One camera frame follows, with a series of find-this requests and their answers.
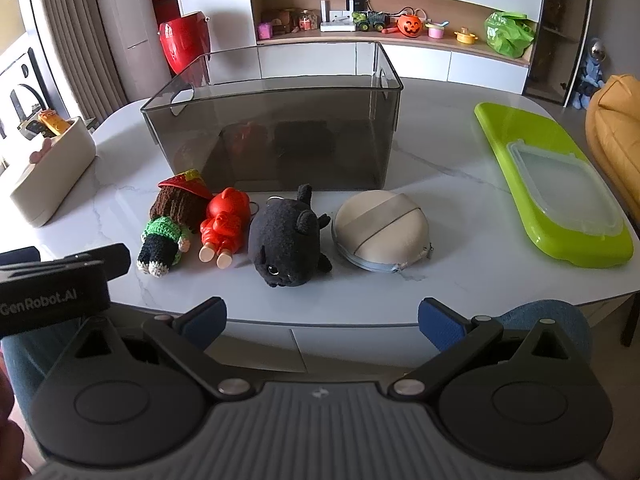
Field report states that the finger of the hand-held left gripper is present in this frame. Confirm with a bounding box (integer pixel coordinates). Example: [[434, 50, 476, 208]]
[[50, 243, 132, 279]]

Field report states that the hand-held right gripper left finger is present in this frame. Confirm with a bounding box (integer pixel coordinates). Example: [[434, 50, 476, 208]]
[[70, 297, 255, 402]]

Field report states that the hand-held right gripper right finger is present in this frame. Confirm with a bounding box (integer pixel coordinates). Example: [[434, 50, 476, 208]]
[[389, 297, 577, 402]]

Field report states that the crochet doll with red hat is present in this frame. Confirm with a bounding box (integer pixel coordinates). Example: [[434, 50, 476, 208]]
[[136, 169, 214, 279]]

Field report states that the red figurine toy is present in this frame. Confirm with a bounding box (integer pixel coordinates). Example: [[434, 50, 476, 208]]
[[199, 187, 252, 267]]

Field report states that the beige round zip pouch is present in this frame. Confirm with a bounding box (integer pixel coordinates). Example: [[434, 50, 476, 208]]
[[330, 189, 435, 274]]

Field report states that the black plush cat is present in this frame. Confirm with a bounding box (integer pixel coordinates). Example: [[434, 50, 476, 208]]
[[247, 183, 334, 289]]

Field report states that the lime green plastic tray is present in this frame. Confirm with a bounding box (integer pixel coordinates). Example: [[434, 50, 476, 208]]
[[473, 102, 635, 269]]

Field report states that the smoky transparent storage bin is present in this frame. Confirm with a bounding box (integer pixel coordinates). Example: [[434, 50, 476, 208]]
[[140, 40, 405, 194]]

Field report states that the white marble desktop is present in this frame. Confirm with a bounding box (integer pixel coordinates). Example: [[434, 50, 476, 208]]
[[91, 76, 640, 330]]

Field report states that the person's left leg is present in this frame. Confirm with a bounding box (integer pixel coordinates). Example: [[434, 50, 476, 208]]
[[0, 321, 68, 413]]

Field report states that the white rectangular box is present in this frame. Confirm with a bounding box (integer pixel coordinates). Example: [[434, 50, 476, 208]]
[[10, 115, 97, 229]]

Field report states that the pink small toy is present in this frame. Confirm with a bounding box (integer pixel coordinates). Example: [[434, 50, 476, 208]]
[[29, 138, 54, 164]]

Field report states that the orange yellow snack packet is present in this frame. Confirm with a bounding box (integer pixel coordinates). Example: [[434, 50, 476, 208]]
[[38, 108, 71, 136]]

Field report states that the clear plastic lid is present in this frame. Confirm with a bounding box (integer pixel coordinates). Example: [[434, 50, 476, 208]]
[[507, 140, 625, 236]]

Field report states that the beige curtain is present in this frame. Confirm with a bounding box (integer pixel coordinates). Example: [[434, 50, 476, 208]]
[[29, 0, 127, 122]]

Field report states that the orange padded chair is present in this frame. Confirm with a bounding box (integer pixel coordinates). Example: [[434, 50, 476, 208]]
[[584, 73, 640, 222]]

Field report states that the blue astronaut figure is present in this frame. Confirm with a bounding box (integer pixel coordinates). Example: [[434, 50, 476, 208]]
[[572, 37, 609, 110]]

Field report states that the brown toy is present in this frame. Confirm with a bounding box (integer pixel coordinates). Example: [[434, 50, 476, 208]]
[[272, 8, 296, 35]]

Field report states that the green plastic bag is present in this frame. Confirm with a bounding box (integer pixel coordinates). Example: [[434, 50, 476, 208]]
[[482, 11, 536, 59]]

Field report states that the orange pumpkin bucket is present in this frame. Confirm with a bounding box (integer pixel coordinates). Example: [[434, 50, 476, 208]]
[[396, 13, 425, 39]]

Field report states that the green toy truck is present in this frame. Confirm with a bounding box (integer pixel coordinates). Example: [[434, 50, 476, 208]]
[[351, 9, 390, 33]]

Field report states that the dark glass cabinet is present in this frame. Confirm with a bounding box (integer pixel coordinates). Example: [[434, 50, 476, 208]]
[[522, 0, 597, 107]]

